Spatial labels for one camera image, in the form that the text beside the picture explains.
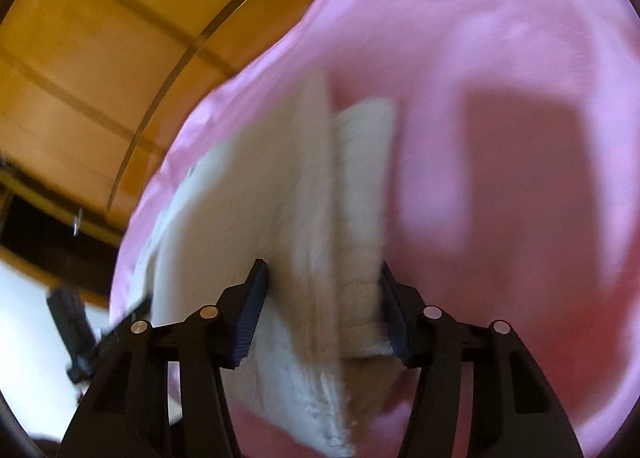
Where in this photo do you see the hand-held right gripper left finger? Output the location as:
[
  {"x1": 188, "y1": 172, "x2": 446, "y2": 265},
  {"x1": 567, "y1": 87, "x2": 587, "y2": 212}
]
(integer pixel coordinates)
[{"x1": 56, "y1": 258, "x2": 271, "y2": 458}]

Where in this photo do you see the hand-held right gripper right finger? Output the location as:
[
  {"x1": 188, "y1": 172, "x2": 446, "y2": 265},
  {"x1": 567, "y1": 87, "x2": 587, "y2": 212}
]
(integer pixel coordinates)
[{"x1": 379, "y1": 260, "x2": 586, "y2": 458}]

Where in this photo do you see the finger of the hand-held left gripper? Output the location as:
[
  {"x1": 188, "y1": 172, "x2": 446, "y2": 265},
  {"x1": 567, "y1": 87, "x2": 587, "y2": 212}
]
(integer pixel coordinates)
[{"x1": 46, "y1": 287, "x2": 153, "y2": 385}]

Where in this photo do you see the white knitted garment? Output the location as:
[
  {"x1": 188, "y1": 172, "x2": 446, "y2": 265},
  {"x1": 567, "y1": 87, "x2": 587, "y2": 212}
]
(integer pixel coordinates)
[{"x1": 134, "y1": 70, "x2": 398, "y2": 458}]

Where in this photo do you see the pink bed sheet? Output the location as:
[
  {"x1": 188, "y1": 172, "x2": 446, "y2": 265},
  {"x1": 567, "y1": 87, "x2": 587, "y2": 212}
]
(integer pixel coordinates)
[{"x1": 107, "y1": 0, "x2": 640, "y2": 458}]

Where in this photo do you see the orange wooden furniture panel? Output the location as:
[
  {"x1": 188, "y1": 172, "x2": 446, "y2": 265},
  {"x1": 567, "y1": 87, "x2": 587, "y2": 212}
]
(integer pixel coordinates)
[{"x1": 0, "y1": 0, "x2": 351, "y2": 310}]

